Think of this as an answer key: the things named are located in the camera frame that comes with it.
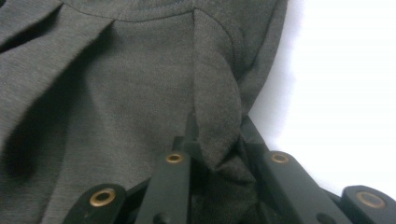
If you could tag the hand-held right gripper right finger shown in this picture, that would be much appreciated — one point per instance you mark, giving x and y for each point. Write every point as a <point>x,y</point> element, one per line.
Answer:
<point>289,193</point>

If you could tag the white board table cover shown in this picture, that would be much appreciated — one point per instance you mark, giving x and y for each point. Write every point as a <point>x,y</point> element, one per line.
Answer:
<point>342,77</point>

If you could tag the dark grey pleated skirt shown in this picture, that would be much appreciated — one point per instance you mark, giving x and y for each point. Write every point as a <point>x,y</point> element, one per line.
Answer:
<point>124,77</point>

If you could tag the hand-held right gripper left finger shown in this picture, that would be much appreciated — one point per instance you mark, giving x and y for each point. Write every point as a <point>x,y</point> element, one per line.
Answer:
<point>168,193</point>

